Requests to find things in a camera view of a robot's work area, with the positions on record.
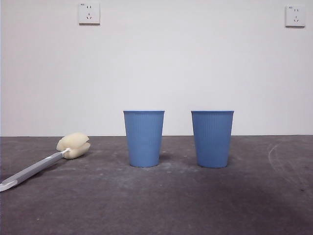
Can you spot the blue ribbed plastic cup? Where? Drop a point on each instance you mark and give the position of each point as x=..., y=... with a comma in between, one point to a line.
x=212, y=139
x=143, y=139

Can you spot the white wall socket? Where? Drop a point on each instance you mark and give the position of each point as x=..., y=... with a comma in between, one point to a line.
x=89, y=13
x=295, y=16

